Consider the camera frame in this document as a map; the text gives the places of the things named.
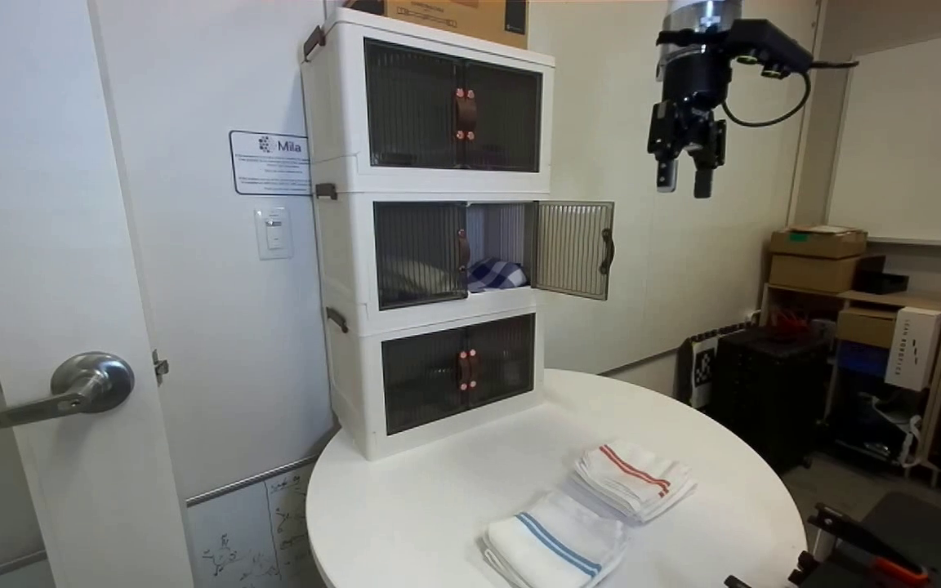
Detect small cardboard box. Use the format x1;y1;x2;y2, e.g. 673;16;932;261
833;308;897;352

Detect white cable bundle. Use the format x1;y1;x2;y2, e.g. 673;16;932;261
860;389;932;472

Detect red striped white towel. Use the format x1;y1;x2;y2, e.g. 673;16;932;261
568;436;699;530

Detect blue box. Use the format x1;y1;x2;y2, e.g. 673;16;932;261
833;342;889;386

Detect white light switch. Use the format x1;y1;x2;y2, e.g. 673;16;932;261
256;206;294;264

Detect wooden shelf unit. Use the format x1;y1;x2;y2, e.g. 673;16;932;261
758;283;941;486

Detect large cardboard box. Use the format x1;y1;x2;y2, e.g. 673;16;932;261
372;0;531;51

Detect dark translucent cabinet door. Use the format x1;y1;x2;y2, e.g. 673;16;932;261
467;311;538;410
465;60;546;175
378;331;471;436
361;39;471;172
531;198;617;304
369;198;471;314

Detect white whiteboard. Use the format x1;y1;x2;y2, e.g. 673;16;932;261
822;20;941;253

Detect blue checked cloth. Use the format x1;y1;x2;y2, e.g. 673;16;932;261
467;253;528;296

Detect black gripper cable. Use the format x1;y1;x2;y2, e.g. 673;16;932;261
716;51;861;129

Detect blue striped white towel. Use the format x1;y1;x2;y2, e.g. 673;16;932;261
476;486;628;588

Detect flat cardboard box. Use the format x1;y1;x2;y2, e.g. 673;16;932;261
769;223;871;261

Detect white room door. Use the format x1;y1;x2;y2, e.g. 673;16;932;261
0;0;199;588

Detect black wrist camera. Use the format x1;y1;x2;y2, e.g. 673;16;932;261
725;16;821;77

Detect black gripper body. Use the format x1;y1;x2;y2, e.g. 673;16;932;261
646;39;733;157

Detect white stackable cabinet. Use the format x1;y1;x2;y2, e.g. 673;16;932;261
299;6;558;201
310;175;558;339
320;304;550;460

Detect black framed picture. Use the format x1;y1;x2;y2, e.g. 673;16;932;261
673;324;750;410

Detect small black device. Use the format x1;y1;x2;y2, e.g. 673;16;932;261
854;253;911;295

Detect brown cardboard box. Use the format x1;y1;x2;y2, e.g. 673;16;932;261
764;250;861;296

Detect white product box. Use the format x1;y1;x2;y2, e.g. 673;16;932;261
881;304;941;395

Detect silver door lever handle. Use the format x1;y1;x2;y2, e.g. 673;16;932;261
0;349;138;434

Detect black red handled tool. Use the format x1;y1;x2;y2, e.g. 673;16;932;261
808;503;936;588

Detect white wall sign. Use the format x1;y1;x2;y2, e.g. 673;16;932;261
224;126;312;198

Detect black case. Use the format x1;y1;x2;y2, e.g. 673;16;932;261
707;325;835;472

